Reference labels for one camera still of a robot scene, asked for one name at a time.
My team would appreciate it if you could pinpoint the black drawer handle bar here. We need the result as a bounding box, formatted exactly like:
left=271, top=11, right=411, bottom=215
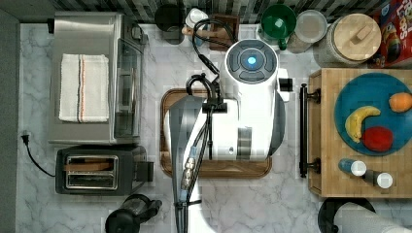
left=299, top=83, right=321, bottom=178

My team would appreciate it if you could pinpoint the wooden drawer unit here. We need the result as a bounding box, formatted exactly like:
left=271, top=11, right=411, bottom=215
left=307, top=68, right=412, bottom=198

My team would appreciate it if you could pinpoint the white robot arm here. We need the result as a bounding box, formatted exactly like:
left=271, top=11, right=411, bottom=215
left=163, top=39, right=289, bottom=233

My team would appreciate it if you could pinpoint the wooden serving tray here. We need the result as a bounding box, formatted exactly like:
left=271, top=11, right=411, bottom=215
left=159, top=88, right=272, bottom=179

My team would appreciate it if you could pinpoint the brown wooden utensil box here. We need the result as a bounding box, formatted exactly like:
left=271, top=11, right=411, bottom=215
left=209, top=14, right=240, bottom=51

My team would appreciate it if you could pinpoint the wooden spoon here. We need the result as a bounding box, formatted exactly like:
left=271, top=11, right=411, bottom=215
left=182, top=26, right=226, bottom=38

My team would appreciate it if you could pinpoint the white cap bottle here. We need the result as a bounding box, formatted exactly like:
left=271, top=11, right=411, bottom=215
left=182, top=8, right=208, bottom=38

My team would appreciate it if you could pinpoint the black slot toaster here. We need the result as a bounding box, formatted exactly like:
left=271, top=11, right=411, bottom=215
left=55, top=145, right=154, bottom=196

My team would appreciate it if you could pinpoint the black round cup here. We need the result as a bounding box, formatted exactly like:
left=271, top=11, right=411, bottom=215
left=154, top=4, right=185, bottom=45

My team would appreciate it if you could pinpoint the green mug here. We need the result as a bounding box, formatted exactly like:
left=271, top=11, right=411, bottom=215
left=260, top=4, right=297, bottom=50

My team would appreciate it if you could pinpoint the stainless steel toaster oven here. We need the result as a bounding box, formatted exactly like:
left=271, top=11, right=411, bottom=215
left=49, top=12, right=148, bottom=145

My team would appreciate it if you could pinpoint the white striped dish towel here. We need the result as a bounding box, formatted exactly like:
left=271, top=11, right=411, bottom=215
left=58, top=53, right=109, bottom=123

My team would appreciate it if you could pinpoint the clear plastic lid container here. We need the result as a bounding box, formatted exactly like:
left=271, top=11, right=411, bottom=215
left=288, top=10, right=327, bottom=53

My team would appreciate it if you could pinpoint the yellow banana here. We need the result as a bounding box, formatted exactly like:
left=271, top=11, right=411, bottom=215
left=345, top=106, right=381, bottom=143

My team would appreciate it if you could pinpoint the blue shaker white cap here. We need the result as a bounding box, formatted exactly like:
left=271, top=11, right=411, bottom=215
left=338, top=158, right=367, bottom=177

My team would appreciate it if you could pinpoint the paper towel roll holder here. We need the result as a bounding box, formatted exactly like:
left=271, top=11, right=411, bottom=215
left=318, top=198, right=411, bottom=233

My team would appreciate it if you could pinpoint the glass jar wooden lid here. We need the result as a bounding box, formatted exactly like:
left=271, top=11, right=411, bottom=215
left=313, top=14, right=381, bottom=67

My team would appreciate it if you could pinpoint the blue plate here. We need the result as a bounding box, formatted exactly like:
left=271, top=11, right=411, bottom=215
left=334, top=73, right=412, bottom=156

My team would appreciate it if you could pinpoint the red apple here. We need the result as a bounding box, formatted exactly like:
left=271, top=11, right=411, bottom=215
left=361, top=126, right=394, bottom=152

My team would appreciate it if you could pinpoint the dark shaker white cap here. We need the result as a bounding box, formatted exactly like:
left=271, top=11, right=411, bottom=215
left=362, top=170, right=394, bottom=189

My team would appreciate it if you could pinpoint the orange fruit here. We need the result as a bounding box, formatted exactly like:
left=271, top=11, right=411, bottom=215
left=389, top=92, right=412, bottom=113

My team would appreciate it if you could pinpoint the red cereal box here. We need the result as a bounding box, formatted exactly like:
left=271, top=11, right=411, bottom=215
left=367, top=0, right=412, bottom=69

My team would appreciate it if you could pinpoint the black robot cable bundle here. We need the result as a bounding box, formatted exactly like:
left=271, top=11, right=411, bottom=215
left=174, top=17, right=237, bottom=233

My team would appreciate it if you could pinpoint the black power cord plug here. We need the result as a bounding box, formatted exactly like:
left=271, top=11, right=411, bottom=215
left=20, top=132, right=54, bottom=178

